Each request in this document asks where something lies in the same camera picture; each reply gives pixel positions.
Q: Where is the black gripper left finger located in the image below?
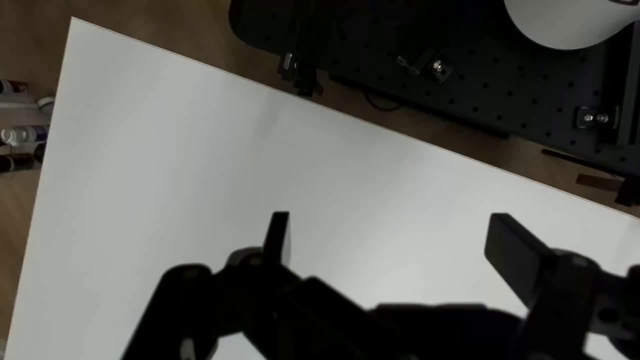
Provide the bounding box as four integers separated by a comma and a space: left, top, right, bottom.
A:
123, 209, 377, 360

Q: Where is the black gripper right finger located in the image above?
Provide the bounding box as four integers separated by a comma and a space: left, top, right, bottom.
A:
483, 212, 640, 360

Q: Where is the white table cover sheet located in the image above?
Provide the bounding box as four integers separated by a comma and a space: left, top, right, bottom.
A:
3, 16, 640, 360

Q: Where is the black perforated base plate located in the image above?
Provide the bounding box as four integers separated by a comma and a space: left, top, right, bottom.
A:
228, 0, 640, 180

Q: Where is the metal clamp bracket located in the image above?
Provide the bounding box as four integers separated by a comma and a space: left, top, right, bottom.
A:
278, 50, 325, 95
398, 51, 457, 83
574, 103, 623, 131

